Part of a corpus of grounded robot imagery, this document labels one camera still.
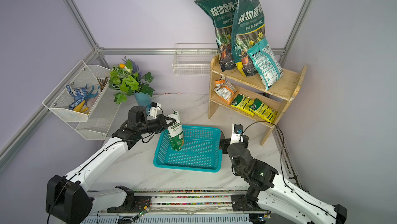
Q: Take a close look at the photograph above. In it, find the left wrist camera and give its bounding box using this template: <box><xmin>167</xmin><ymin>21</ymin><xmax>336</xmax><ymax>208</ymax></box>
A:
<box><xmin>146</xmin><ymin>102</ymin><xmax>161</xmax><ymax>119</ymax></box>

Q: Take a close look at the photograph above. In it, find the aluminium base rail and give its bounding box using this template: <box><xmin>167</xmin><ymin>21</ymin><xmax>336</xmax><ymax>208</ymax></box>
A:
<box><xmin>83</xmin><ymin>189</ymin><xmax>271</xmax><ymax>224</ymax></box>

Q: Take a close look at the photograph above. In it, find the orange silver snack-like bag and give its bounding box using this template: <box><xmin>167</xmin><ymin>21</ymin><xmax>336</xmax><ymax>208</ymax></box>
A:
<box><xmin>214</xmin><ymin>76</ymin><xmax>238</xmax><ymax>105</ymax></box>

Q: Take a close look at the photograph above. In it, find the dark green soil bag front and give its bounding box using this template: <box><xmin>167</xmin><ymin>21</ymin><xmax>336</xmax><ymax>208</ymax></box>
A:
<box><xmin>231</xmin><ymin>0</ymin><xmax>265</xmax><ymax>77</ymax></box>

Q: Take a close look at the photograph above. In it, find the blue knitted glove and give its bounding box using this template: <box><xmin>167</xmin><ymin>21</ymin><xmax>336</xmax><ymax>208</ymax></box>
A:
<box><xmin>65</xmin><ymin>84</ymin><xmax>101</xmax><ymax>110</ymax></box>

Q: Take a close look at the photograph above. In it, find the white mesh corner rack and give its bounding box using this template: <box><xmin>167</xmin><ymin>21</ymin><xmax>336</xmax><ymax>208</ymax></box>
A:
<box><xmin>42</xmin><ymin>61</ymin><xmax>120</xmax><ymax>140</ymax></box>

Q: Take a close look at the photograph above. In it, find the teal plastic basket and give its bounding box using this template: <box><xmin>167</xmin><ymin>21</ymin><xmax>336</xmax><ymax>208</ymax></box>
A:
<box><xmin>153</xmin><ymin>125</ymin><xmax>222</xmax><ymax>173</ymax></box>

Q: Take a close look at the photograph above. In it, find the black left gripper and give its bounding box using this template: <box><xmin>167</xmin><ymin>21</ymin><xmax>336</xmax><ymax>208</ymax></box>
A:
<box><xmin>139</xmin><ymin>113</ymin><xmax>176</xmax><ymax>134</ymax></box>

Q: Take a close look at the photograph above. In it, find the aluminium frame post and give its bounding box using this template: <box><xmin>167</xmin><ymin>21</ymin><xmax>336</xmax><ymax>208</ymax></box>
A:
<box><xmin>280</xmin><ymin>0</ymin><xmax>314</xmax><ymax>66</ymax></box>

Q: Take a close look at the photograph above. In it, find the yellow green fertilizer packet left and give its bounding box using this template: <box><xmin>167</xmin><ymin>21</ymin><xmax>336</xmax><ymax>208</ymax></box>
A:
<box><xmin>231</xmin><ymin>94</ymin><xmax>254</xmax><ymax>116</ymax></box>

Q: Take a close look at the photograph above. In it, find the yellow green fertilizer packet right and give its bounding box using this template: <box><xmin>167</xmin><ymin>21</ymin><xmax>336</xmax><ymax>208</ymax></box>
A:
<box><xmin>249</xmin><ymin>99</ymin><xmax>278</xmax><ymax>123</ymax></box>

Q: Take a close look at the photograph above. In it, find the dark green soil bag rear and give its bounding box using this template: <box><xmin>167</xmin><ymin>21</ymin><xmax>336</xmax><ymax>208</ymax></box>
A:
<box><xmin>194</xmin><ymin>0</ymin><xmax>238</xmax><ymax>71</ymax></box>

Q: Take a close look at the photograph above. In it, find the white wire wall basket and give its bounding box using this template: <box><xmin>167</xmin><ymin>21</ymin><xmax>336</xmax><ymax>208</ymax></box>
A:
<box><xmin>172</xmin><ymin>43</ymin><xmax>218</xmax><ymax>76</ymax></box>

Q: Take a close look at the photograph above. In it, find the yellow green fertilizer packet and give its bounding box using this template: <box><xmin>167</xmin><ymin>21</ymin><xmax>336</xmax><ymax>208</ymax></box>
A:
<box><xmin>231</xmin><ymin>94</ymin><xmax>254</xmax><ymax>116</ymax></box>
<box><xmin>249</xmin><ymin>99</ymin><xmax>278</xmax><ymax>123</ymax></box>

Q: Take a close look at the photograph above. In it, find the white green fertilizer bag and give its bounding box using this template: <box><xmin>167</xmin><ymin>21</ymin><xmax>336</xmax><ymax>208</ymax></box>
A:
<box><xmin>168</xmin><ymin>110</ymin><xmax>184</xmax><ymax>151</ymax></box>

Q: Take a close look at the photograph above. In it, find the artificial green plant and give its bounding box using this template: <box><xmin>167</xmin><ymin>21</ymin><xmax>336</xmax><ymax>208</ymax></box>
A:
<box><xmin>109</xmin><ymin>57</ymin><xmax>155</xmax><ymax>104</ymax></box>

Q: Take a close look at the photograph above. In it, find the wooden two-tier shelf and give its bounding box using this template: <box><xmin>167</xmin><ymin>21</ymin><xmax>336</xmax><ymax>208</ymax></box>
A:
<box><xmin>207</xmin><ymin>55</ymin><xmax>308</xmax><ymax>146</ymax></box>

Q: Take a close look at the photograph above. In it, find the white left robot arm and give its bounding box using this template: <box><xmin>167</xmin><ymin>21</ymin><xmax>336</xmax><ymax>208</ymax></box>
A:
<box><xmin>45</xmin><ymin>103</ymin><xmax>176</xmax><ymax>224</ymax></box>

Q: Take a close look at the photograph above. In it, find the teal white fertilizer bag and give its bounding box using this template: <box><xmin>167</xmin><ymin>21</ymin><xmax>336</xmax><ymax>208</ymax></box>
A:
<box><xmin>248</xmin><ymin>38</ymin><xmax>284</xmax><ymax>90</ymax></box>

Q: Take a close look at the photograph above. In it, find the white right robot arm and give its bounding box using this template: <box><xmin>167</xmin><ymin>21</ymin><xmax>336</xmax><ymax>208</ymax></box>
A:
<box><xmin>219</xmin><ymin>133</ymin><xmax>347</xmax><ymax>224</ymax></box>

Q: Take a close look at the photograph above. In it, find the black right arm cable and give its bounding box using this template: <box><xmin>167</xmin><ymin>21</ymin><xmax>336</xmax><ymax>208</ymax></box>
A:
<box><xmin>241</xmin><ymin>121</ymin><xmax>342</xmax><ymax>222</ymax></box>

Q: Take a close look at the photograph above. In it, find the dark green soil bag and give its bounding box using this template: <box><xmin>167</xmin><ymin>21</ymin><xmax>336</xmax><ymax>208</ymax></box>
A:
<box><xmin>231</xmin><ymin>0</ymin><xmax>265</xmax><ymax>77</ymax></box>
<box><xmin>194</xmin><ymin>0</ymin><xmax>238</xmax><ymax>71</ymax></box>

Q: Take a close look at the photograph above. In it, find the teal vase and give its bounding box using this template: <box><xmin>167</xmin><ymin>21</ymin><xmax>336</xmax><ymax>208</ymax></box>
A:
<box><xmin>134</xmin><ymin>92</ymin><xmax>152</xmax><ymax>107</ymax></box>

